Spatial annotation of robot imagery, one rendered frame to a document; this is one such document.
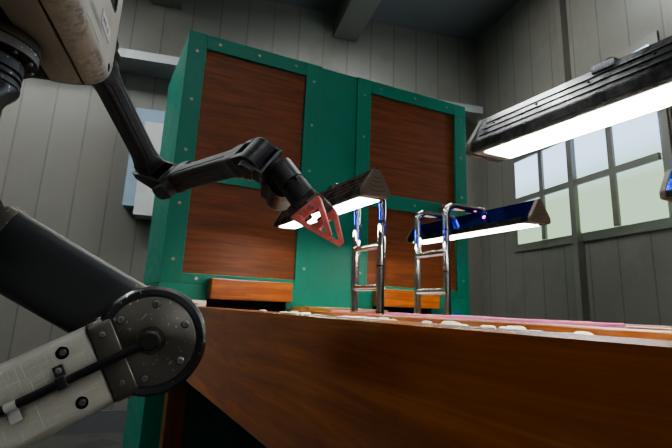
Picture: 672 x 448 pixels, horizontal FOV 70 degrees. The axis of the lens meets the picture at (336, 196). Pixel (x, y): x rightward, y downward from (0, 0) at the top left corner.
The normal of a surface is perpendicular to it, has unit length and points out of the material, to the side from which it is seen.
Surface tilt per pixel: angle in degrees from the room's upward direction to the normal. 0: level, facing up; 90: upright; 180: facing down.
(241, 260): 90
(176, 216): 90
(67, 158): 90
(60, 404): 90
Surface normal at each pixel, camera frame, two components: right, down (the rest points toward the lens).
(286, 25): 0.27, -0.21
